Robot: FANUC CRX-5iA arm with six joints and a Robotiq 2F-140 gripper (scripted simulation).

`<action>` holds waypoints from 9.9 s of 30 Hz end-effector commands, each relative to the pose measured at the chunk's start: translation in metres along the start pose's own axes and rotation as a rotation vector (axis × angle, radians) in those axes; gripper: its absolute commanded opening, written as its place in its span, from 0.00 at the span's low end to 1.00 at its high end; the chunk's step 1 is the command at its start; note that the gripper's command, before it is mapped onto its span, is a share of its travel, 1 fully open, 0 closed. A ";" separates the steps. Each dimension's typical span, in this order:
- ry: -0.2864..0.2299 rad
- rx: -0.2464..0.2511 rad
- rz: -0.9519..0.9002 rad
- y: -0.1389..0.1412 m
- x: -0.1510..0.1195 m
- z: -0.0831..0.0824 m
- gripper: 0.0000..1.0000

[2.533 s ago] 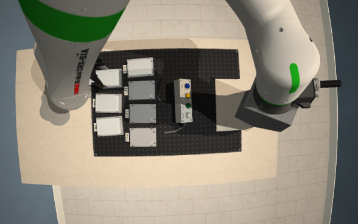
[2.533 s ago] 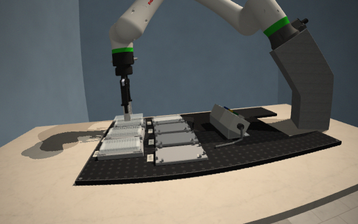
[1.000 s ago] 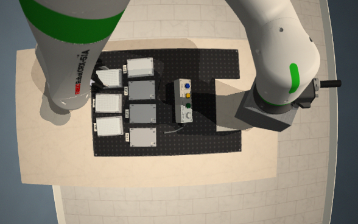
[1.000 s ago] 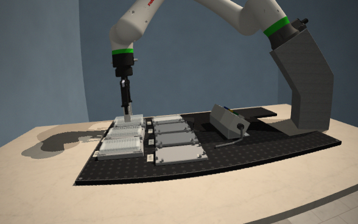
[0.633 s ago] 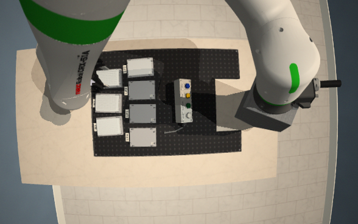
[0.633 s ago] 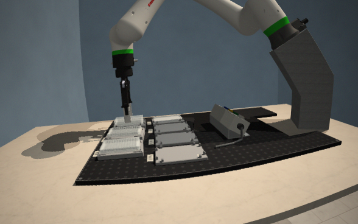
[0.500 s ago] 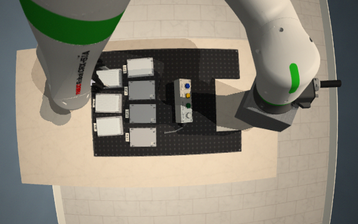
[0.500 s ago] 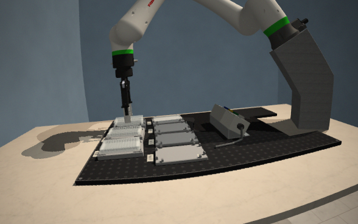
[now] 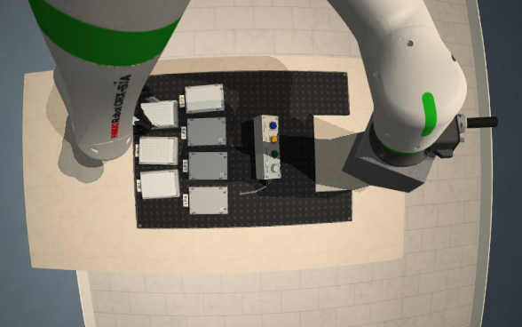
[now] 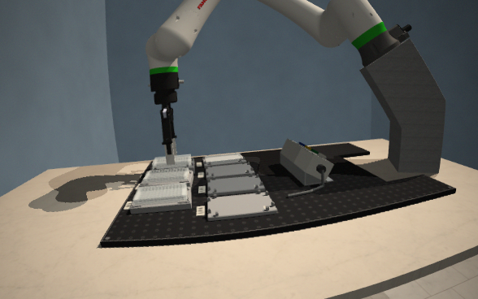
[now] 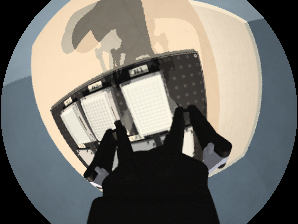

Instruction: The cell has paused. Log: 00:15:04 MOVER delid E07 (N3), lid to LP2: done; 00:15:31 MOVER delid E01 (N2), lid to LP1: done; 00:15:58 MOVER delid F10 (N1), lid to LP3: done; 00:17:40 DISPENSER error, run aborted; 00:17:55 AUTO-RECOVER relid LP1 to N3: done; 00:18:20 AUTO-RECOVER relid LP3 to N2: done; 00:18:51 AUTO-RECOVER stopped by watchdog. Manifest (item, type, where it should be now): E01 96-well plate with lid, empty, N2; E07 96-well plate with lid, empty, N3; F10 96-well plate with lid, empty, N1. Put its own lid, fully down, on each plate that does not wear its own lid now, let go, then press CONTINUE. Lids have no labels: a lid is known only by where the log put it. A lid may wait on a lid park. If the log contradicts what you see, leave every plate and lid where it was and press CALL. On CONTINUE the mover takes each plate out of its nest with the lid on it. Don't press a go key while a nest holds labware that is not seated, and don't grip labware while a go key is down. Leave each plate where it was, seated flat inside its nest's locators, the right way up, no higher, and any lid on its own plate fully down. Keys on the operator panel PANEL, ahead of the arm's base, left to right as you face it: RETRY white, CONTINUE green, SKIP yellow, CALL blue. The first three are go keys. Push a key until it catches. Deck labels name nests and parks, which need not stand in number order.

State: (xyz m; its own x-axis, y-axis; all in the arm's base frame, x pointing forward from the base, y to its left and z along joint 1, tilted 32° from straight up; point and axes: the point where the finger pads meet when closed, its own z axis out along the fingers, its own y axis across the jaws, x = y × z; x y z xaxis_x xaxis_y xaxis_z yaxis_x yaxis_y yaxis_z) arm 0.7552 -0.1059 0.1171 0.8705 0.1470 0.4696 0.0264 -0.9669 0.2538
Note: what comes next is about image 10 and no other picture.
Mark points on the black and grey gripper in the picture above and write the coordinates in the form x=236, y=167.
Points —
x=165, y=99

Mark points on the grey angled control panel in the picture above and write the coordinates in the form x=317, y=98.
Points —
x=306, y=164

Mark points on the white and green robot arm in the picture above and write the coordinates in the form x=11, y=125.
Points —
x=342, y=19

